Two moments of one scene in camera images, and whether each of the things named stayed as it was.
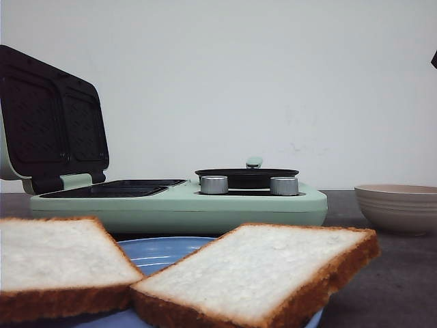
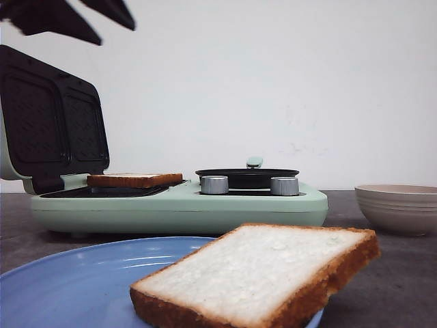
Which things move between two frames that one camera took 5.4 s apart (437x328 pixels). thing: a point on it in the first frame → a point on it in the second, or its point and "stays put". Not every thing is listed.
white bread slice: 62,268 → 134,180
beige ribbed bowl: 405,210 stays put
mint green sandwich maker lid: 53,122 stays put
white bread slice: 252,276 stays put
